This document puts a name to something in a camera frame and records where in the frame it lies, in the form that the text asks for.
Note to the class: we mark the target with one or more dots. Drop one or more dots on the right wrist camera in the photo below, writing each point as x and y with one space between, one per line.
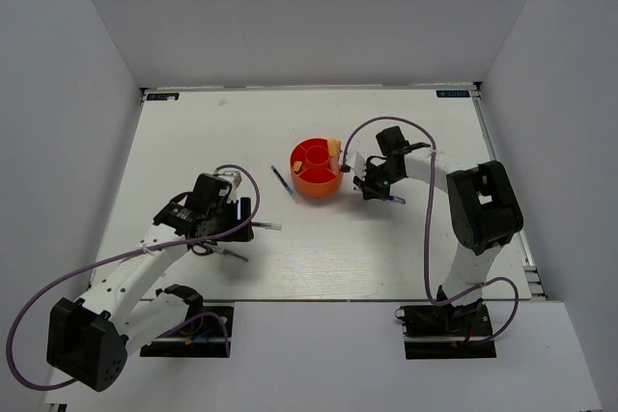
356 163

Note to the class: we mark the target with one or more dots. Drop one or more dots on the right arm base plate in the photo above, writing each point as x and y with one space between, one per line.
435 333

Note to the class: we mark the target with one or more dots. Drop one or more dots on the left corner label sticker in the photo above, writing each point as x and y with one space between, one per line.
162 96

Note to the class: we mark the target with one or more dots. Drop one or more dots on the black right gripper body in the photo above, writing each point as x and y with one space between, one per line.
381 177

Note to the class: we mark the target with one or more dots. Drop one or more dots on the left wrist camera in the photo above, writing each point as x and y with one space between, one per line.
233 177

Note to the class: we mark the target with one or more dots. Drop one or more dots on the right corner label sticker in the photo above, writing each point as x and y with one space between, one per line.
452 93

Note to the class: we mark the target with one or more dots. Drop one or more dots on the black handled scissors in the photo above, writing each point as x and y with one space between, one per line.
206 249

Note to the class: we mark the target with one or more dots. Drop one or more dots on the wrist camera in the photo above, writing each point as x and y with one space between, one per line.
356 163
233 177

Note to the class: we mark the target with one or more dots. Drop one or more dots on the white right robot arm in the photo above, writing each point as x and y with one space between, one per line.
483 209

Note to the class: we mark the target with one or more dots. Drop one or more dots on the orange round organizer container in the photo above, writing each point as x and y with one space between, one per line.
320 176

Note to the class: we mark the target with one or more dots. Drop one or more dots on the corner label sticker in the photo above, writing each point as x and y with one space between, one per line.
452 93
162 96

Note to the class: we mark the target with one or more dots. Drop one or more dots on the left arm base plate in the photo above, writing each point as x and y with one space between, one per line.
203 338

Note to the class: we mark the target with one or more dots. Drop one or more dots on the dark blue gel pen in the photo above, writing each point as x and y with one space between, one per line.
285 185

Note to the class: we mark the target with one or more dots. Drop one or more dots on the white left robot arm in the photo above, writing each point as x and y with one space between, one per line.
91 338

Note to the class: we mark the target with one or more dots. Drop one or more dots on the blue clear ballpoint pen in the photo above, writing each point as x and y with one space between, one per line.
392 199

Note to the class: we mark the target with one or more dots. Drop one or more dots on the orange pink highlighter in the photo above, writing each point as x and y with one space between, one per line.
334 148

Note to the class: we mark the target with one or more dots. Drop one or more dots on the green ink pen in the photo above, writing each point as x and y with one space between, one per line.
267 226

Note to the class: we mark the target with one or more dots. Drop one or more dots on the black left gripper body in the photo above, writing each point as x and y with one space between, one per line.
224 217

